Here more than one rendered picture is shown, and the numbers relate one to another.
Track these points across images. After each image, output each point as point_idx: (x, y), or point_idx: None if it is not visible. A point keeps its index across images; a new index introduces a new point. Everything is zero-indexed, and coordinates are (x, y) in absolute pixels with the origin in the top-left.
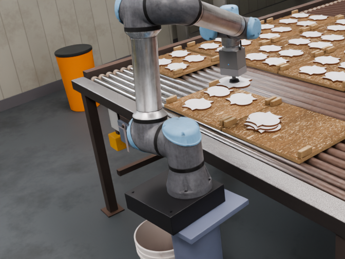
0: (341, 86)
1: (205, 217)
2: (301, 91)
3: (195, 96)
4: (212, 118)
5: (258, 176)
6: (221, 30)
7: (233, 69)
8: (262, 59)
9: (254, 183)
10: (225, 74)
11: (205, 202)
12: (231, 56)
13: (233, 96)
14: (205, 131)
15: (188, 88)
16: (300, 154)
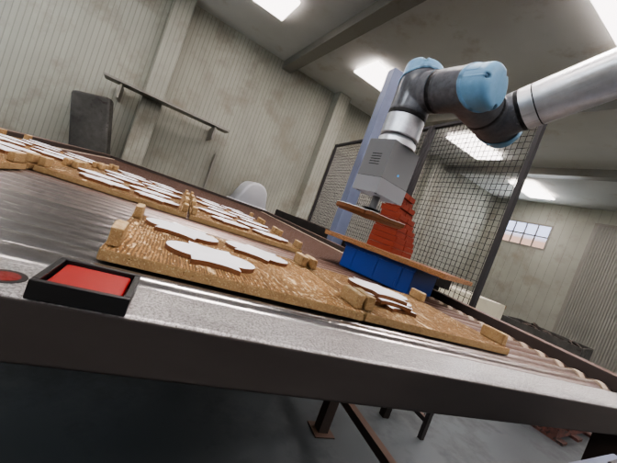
0: (294, 247)
1: None
2: (269, 249)
3: (152, 235)
4: (313, 294)
5: (565, 396)
6: (606, 102)
7: (401, 187)
8: (128, 188)
9: (555, 413)
10: (384, 193)
11: None
12: (409, 162)
13: (238, 246)
14: (347, 327)
15: (53, 209)
16: (507, 339)
